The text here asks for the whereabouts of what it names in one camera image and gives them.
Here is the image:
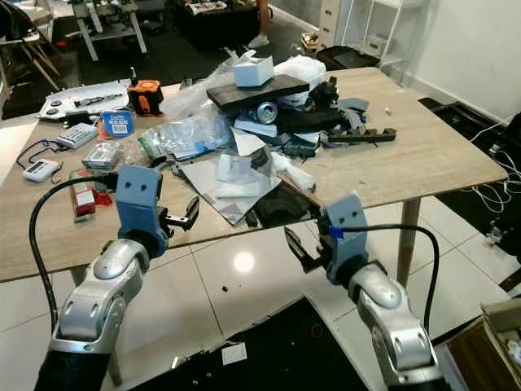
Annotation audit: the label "brown cardboard rubbish box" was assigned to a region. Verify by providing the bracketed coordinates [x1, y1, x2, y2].
[443, 299, 521, 391]

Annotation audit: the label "grey paper sheet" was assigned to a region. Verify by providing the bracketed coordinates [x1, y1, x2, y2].
[177, 128, 287, 228]

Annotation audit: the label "black crumpled bag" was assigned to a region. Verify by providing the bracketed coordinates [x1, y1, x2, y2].
[252, 182, 316, 230]

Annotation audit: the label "white rolled wrapper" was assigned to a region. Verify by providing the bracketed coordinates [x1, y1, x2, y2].
[272, 150, 319, 195]

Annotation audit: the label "clear crumpled plastic bag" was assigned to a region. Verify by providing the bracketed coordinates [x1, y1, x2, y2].
[138, 98, 234, 161]

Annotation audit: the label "black floor mat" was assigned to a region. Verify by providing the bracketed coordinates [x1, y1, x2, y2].
[129, 294, 372, 391]

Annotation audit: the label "wooden table leg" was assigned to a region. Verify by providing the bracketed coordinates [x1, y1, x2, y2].
[396, 197, 423, 288]

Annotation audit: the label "red snack pack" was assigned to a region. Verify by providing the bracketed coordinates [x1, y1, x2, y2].
[68, 169, 116, 220]

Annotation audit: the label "silver foil packet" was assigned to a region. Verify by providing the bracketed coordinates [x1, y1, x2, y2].
[81, 141, 124, 171]

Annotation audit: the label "white paper scrap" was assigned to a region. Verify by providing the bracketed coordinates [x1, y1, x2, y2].
[219, 341, 249, 366]

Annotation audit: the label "blue and white box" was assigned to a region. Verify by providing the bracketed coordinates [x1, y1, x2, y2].
[101, 109, 136, 138]

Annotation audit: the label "silver drink can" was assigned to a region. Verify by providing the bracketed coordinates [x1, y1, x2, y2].
[253, 101, 280, 125]

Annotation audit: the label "orange and black device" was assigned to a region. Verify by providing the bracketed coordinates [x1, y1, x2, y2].
[126, 79, 163, 118]

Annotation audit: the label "black power strip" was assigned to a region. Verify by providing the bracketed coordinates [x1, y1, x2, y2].
[325, 126, 398, 147]

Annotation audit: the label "flat black board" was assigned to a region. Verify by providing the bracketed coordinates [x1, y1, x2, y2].
[205, 74, 313, 113]

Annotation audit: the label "white keypad device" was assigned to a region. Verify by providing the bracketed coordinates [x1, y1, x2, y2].
[56, 122, 99, 151]

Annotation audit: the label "light wooden table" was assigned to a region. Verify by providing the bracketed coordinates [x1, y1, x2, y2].
[0, 66, 509, 385]

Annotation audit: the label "white handheld meter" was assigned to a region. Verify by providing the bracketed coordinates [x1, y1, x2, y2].
[22, 160, 60, 183]

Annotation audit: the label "blue-grey plastic part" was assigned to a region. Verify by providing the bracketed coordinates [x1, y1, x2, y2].
[333, 97, 372, 132]

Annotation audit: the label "small white box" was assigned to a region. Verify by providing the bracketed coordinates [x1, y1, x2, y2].
[233, 56, 275, 89]

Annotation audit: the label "white plastic panel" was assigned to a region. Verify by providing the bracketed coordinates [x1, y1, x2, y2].
[40, 78, 132, 123]

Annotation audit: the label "black bulky gadget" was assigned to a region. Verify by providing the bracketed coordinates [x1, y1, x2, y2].
[309, 74, 340, 108]

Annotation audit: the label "white plastic bag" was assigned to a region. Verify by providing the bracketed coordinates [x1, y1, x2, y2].
[273, 55, 328, 87]

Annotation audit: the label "black low table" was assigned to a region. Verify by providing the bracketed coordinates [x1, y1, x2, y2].
[169, 0, 263, 47]

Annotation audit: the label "black floor bag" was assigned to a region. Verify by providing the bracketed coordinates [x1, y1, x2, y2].
[315, 44, 381, 73]

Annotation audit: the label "person's bare leg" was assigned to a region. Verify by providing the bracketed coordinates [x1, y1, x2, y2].
[247, 0, 272, 49]

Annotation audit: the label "small brown floor box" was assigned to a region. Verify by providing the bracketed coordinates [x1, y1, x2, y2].
[300, 30, 321, 52]

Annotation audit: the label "grey metal workbench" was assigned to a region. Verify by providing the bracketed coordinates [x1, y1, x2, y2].
[68, 0, 149, 64]

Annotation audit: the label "wooden chair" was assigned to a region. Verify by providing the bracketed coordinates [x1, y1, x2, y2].
[0, 7, 63, 92]

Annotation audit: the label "white shelf unit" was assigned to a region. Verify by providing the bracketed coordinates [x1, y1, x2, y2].
[317, 0, 426, 76]

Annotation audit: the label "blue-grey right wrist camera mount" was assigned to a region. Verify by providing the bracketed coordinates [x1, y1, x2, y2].
[320, 194, 370, 284]

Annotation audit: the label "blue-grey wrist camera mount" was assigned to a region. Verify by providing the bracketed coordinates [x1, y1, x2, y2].
[320, 194, 370, 284]
[114, 165, 169, 255]

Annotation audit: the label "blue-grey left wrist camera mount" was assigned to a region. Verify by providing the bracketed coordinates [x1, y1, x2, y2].
[114, 165, 169, 255]

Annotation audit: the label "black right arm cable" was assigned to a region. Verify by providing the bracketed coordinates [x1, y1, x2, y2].
[330, 223, 443, 336]

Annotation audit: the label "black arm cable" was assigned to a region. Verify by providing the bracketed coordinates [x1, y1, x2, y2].
[28, 173, 123, 327]
[330, 223, 443, 336]

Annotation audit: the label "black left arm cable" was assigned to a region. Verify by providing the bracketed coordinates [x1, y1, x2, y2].
[28, 173, 123, 327]

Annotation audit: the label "white floor cables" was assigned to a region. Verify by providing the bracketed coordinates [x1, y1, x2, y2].
[454, 121, 521, 214]

